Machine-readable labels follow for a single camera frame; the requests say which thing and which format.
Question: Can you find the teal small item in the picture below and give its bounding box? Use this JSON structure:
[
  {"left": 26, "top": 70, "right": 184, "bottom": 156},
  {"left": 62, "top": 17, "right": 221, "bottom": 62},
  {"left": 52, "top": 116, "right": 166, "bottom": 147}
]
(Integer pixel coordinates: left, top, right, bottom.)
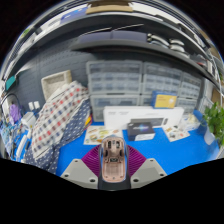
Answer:
[{"left": 5, "top": 75, "right": 17, "bottom": 92}]

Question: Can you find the food sticker sheet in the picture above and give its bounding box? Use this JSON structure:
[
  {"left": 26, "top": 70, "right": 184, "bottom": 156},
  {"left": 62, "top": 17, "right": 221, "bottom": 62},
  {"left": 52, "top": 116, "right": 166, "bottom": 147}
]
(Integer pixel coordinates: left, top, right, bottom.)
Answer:
[{"left": 83, "top": 125, "right": 124, "bottom": 146}]

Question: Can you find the transparent pink computer mouse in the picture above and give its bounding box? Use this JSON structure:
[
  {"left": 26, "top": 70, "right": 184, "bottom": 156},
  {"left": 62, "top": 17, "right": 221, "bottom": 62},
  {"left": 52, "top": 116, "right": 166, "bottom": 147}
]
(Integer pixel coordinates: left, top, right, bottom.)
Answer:
[{"left": 99, "top": 135, "right": 129, "bottom": 184}]

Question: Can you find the long white keyboard box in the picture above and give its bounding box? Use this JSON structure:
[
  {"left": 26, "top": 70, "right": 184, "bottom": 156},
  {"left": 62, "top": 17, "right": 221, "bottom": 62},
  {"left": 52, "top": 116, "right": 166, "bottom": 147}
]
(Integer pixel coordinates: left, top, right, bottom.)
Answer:
[{"left": 103, "top": 105, "right": 185, "bottom": 131}]

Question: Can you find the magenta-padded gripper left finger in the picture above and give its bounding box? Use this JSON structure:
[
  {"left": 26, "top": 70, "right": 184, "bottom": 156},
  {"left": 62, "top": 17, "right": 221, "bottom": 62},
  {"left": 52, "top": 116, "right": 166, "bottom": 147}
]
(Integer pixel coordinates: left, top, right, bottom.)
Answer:
[{"left": 60, "top": 144, "right": 103, "bottom": 190}]

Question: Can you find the orange yellow hand tool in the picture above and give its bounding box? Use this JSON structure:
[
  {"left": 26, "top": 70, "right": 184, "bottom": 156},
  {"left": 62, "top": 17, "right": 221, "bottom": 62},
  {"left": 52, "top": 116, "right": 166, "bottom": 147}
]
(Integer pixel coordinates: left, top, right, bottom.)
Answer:
[{"left": 84, "top": 114, "right": 93, "bottom": 129}]

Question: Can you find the red blue plaid cloth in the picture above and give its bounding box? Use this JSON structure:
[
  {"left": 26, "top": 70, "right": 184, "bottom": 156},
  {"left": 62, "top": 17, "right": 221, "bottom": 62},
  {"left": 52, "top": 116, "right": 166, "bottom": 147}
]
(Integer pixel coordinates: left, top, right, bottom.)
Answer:
[{"left": 29, "top": 80, "right": 90, "bottom": 158}]

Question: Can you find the green potted plant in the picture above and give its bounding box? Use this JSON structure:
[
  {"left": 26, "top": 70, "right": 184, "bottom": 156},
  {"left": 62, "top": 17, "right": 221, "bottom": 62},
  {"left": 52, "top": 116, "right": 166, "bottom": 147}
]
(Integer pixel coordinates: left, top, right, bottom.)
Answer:
[{"left": 199, "top": 101, "right": 224, "bottom": 148}]

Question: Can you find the small black product box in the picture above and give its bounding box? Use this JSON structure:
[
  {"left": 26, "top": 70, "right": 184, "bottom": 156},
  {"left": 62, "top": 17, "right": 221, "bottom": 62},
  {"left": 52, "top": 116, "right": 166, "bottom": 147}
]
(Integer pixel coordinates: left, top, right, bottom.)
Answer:
[{"left": 126, "top": 121, "right": 156, "bottom": 142}]

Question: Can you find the white woven basket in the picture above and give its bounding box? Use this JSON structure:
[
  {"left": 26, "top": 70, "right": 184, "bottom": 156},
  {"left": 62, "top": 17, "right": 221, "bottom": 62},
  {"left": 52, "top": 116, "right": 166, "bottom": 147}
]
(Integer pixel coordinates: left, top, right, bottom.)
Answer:
[{"left": 40, "top": 69, "right": 73, "bottom": 101}]

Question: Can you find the purple cloth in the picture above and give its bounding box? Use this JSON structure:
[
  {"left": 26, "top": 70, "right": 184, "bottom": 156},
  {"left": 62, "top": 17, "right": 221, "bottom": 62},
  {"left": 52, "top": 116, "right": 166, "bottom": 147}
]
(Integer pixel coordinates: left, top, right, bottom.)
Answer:
[{"left": 8, "top": 103, "right": 22, "bottom": 125}]

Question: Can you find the grey wall shelf unit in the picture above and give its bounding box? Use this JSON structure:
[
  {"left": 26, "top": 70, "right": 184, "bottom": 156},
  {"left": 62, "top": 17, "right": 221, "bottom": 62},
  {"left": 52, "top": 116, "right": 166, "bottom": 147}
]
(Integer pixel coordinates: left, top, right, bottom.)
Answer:
[{"left": 1, "top": 1, "right": 224, "bottom": 101}]

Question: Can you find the yellow blue-framed sign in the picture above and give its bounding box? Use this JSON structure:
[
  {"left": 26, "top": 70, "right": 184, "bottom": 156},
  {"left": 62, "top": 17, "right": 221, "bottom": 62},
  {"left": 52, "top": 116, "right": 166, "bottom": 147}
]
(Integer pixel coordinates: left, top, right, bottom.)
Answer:
[{"left": 150, "top": 90, "right": 178, "bottom": 110}]

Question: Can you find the black cable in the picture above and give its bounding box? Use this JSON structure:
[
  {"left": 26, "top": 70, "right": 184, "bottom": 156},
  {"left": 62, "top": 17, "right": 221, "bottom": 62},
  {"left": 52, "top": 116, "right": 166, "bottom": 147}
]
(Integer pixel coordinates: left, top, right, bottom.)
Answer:
[{"left": 1, "top": 93, "right": 22, "bottom": 116}]

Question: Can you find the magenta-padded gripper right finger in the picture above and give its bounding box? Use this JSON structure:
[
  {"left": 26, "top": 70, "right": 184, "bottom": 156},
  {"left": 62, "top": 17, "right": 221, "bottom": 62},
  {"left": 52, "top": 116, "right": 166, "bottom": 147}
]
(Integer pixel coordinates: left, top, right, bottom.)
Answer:
[{"left": 125, "top": 145, "right": 168, "bottom": 190}]

